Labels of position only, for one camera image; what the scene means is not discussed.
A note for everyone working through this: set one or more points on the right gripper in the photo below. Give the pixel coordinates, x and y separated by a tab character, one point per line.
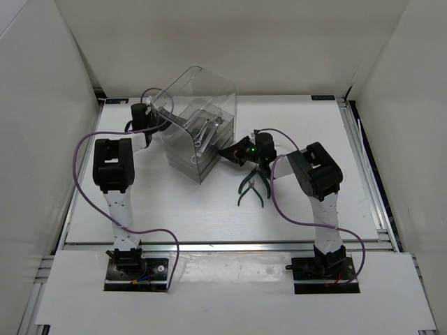
235	153

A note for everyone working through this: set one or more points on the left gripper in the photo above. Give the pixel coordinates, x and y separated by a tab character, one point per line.
167	116

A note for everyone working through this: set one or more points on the clear plastic drawer organizer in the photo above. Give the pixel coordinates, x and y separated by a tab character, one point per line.
200	107

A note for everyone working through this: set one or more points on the small ratchet wrench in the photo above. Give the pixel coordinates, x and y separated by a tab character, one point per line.
200	134

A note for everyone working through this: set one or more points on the large ratchet wrench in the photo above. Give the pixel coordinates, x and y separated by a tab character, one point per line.
211	130

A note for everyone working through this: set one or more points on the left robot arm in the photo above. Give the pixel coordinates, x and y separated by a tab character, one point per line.
114	173

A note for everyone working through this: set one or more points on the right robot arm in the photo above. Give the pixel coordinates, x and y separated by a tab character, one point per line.
319	178

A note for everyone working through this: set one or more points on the green handled cutting pliers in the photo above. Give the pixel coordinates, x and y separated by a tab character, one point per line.
264	175

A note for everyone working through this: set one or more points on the green handled small pliers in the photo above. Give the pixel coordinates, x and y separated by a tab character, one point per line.
250	193

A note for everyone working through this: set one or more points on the aluminium right rail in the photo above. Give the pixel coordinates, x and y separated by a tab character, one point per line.
378	202

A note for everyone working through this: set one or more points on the aluminium rail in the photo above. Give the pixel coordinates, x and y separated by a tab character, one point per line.
300	246
378	202

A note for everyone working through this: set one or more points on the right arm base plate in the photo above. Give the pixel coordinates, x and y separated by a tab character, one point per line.
311	278

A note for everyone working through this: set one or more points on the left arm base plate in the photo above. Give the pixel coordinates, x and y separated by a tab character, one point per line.
131	271

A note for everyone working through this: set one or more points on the aluminium front rail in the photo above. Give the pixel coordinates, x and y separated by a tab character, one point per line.
300	246

